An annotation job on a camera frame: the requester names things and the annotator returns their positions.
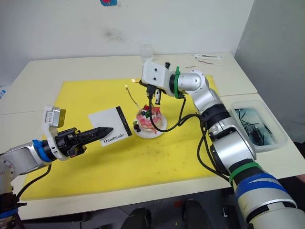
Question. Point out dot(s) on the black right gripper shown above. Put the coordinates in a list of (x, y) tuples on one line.
[(157, 95)]

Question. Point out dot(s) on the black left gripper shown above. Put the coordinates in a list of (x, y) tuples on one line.
[(68, 143)]

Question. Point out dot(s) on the burning matchstick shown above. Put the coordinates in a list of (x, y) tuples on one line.
[(136, 81)]

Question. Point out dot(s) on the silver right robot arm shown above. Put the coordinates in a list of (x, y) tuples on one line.
[(238, 143)]

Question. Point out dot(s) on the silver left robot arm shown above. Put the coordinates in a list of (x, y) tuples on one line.
[(21, 157)]

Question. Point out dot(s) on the white Handmade matchbox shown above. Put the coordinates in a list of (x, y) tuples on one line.
[(104, 120)]

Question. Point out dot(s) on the pink fruit-topped cake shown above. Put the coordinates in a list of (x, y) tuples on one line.
[(149, 119)]

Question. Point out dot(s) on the thin lit candle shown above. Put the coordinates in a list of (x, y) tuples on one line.
[(131, 96)]

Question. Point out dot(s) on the clear plastic water bottle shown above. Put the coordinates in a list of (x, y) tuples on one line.
[(146, 53)]

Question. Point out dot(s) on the yellow table mat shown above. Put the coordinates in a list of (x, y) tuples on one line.
[(119, 164)]

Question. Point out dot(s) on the thin spare candle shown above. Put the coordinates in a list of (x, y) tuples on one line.
[(209, 62), (190, 67)]

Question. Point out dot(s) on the white round plate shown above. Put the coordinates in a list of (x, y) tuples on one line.
[(147, 135)]

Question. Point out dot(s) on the white flat packet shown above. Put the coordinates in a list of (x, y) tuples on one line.
[(209, 56)]

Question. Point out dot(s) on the dark rounded shape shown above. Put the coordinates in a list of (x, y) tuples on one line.
[(138, 219)]

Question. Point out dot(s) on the white printed paper sheet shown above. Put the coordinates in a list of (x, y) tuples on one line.
[(2, 93)]

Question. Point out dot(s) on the clear plastic container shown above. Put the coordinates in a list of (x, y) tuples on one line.
[(259, 128)]

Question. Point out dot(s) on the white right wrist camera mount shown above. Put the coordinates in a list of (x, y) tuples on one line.
[(155, 74)]

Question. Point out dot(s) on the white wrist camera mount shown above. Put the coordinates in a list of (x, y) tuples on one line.
[(155, 74), (49, 131)]

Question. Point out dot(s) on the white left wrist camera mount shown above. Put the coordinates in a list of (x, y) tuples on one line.
[(49, 131)]

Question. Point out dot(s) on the blue wall sticker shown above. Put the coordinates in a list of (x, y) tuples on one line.
[(108, 2)]

